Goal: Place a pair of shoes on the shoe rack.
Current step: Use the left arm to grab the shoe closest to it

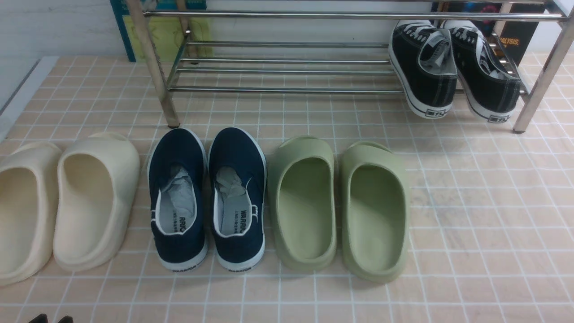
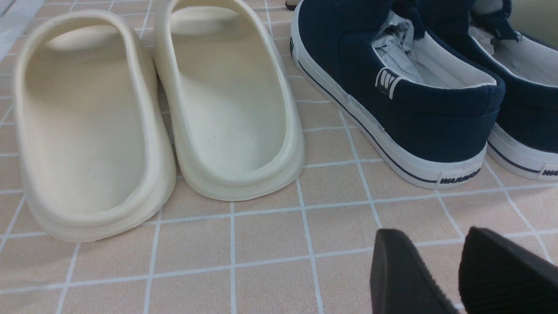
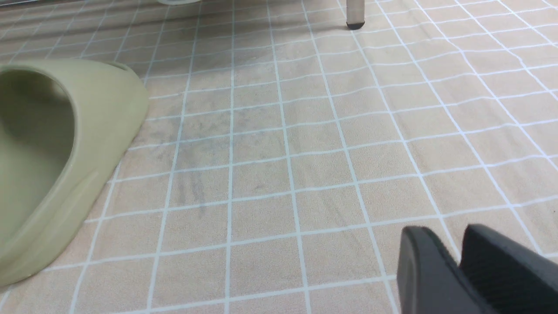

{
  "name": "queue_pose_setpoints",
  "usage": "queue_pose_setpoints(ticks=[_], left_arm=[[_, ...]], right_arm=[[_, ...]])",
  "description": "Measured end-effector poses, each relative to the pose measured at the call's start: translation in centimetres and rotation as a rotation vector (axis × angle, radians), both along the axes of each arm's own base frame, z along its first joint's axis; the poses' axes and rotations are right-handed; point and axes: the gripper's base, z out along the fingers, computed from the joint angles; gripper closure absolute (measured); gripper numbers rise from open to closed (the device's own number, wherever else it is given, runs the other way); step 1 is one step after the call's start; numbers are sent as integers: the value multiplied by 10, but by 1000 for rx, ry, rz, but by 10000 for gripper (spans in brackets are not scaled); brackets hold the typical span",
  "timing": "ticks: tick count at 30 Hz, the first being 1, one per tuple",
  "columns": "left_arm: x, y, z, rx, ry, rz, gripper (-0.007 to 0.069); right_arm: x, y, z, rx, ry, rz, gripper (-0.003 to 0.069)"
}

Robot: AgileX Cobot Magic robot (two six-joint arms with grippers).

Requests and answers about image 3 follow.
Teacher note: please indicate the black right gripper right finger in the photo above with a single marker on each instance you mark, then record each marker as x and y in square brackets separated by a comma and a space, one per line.
[509, 277]

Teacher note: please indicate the green right slipper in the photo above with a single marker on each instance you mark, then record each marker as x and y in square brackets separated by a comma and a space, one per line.
[65, 125]

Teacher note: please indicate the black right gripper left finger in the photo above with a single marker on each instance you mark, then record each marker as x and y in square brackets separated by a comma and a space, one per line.
[429, 280]

